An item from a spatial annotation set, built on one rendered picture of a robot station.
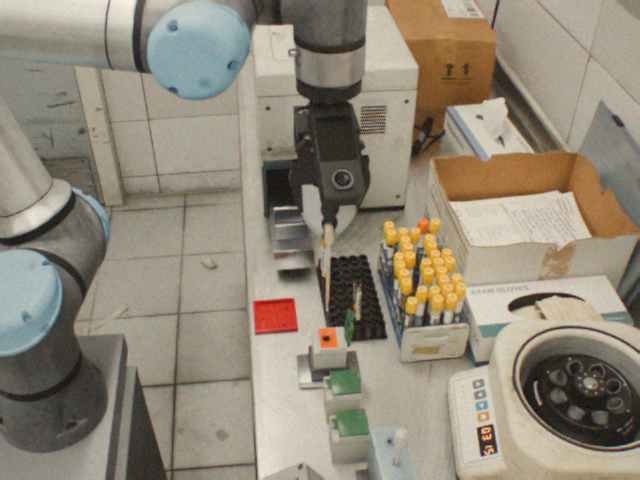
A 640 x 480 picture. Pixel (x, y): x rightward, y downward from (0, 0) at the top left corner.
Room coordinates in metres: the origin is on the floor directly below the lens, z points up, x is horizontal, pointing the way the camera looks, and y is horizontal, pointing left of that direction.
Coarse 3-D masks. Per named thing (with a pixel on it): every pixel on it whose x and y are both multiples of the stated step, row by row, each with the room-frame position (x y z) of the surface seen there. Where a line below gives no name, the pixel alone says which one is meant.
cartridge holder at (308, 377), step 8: (352, 352) 0.67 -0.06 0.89; (304, 360) 0.65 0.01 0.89; (312, 360) 0.63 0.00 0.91; (352, 360) 0.65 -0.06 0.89; (304, 368) 0.64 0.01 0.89; (312, 368) 0.62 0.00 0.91; (328, 368) 0.62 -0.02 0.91; (336, 368) 0.62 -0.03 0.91; (344, 368) 0.62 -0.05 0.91; (352, 368) 0.64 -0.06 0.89; (304, 376) 0.62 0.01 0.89; (312, 376) 0.61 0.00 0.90; (320, 376) 0.61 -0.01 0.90; (360, 376) 0.62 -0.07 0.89; (304, 384) 0.61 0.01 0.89; (312, 384) 0.61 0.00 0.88; (320, 384) 0.61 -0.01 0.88
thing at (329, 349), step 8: (320, 328) 0.66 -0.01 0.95; (328, 328) 0.66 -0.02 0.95; (336, 328) 0.66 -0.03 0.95; (312, 336) 0.65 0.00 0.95; (320, 336) 0.64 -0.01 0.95; (328, 336) 0.64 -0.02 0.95; (336, 336) 0.64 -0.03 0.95; (312, 344) 0.64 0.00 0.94; (320, 344) 0.63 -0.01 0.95; (328, 344) 0.63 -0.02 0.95; (336, 344) 0.63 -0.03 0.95; (344, 344) 0.63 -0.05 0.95; (312, 352) 0.64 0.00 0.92; (320, 352) 0.62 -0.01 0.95; (328, 352) 0.62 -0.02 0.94; (336, 352) 0.62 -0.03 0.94; (344, 352) 0.62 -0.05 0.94; (320, 360) 0.62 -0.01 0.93; (328, 360) 0.62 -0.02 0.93; (336, 360) 0.62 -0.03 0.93; (344, 360) 0.62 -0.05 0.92; (320, 368) 0.62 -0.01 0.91
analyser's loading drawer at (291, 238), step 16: (272, 192) 1.04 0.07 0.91; (288, 192) 1.04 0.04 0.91; (272, 208) 0.99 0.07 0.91; (288, 208) 0.95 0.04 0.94; (272, 224) 0.94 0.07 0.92; (288, 224) 0.90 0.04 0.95; (304, 224) 0.90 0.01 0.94; (272, 240) 0.90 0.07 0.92; (288, 240) 0.90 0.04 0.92; (304, 240) 0.90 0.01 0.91; (288, 256) 0.85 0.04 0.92; (304, 256) 0.85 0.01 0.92
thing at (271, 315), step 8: (256, 304) 0.78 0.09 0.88; (264, 304) 0.78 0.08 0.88; (272, 304) 0.78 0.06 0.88; (280, 304) 0.78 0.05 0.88; (288, 304) 0.78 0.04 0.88; (256, 312) 0.76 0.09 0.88; (264, 312) 0.76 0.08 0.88; (272, 312) 0.76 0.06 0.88; (280, 312) 0.76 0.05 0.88; (288, 312) 0.76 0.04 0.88; (256, 320) 0.74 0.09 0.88; (264, 320) 0.74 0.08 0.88; (272, 320) 0.74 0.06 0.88; (280, 320) 0.74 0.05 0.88; (288, 320) 0.74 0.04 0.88; (296, 320) 0.74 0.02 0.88; (256, 328) 0.72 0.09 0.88; (264, 328) 0.73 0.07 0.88; (272, 328) 0.72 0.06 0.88; (280, 328) 0.72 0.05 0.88; (288, 328) 0.72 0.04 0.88; (296, 328) 0.72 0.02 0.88
